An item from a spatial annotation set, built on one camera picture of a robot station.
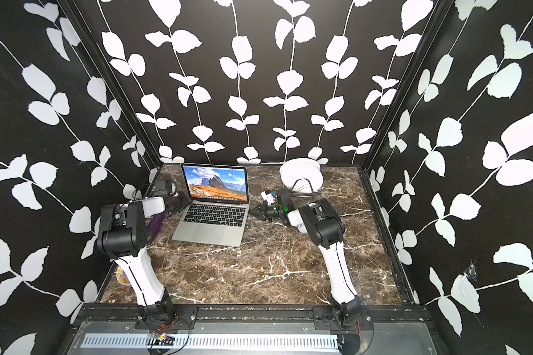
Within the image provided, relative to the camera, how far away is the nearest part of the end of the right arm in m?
0.90

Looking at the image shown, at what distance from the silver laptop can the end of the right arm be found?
0.07 metres

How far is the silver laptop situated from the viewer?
947 mm
